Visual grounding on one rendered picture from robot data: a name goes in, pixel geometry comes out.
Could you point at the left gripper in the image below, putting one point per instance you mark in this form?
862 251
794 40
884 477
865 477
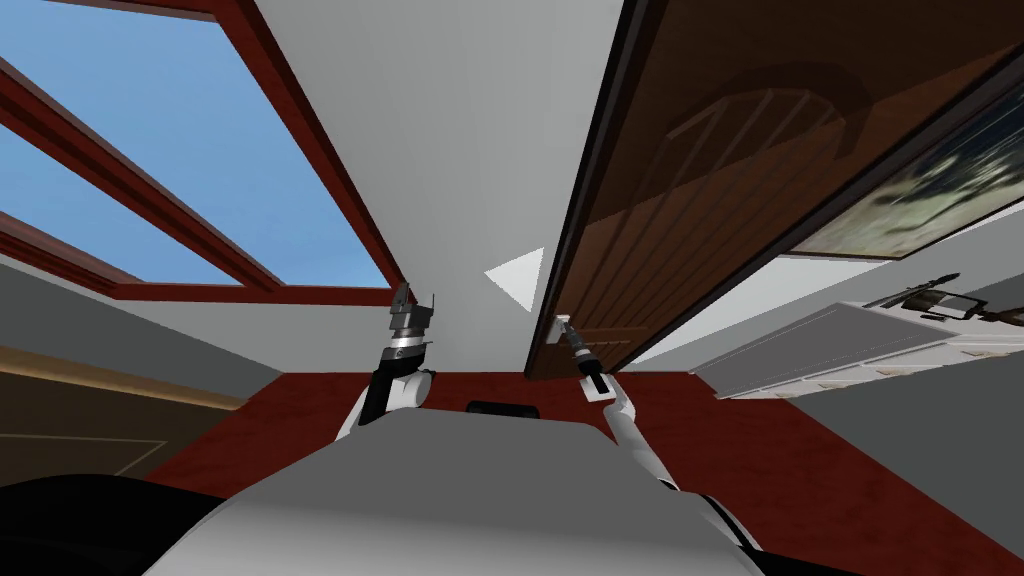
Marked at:
410 322

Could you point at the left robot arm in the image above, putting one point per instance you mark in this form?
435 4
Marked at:
394 394

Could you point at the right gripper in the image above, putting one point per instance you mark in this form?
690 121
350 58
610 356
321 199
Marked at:
578 340

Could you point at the brown wooden door leaf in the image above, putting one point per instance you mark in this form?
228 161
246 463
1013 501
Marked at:
720 184

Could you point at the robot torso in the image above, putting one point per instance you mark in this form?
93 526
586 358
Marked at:
448 496

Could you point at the white dresser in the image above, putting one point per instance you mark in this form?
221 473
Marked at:
848 348

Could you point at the red framed window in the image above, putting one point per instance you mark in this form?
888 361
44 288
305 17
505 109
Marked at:
176 160

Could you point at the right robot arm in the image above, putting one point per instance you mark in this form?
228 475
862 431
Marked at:
632 436

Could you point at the dark framed wall picture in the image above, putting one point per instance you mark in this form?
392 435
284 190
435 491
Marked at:
936 192

